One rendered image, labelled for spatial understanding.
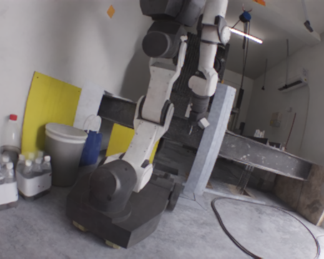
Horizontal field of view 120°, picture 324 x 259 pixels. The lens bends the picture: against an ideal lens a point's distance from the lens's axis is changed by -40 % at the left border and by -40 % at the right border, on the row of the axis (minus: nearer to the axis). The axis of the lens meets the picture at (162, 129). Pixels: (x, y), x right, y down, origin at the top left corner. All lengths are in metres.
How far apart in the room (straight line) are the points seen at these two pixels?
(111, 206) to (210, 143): 1.05
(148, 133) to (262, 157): 1.33
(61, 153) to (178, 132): 1.07
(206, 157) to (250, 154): 0.54
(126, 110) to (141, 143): 0.88
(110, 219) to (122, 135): 1.10
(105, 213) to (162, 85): 0.64
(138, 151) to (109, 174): 0.30
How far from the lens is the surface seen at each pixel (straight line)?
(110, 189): 0.53
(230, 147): 1.62
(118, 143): 1.58
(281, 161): 1.98
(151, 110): 0.81
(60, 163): 0.96
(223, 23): 0.68
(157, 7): 0.73
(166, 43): 0.61
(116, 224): 0.59
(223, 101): 1.43
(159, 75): 0.81
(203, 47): 0.67
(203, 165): 1.41
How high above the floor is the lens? 0.56
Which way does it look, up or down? 3 degrees down
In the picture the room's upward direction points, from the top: 17 degrees clockwise
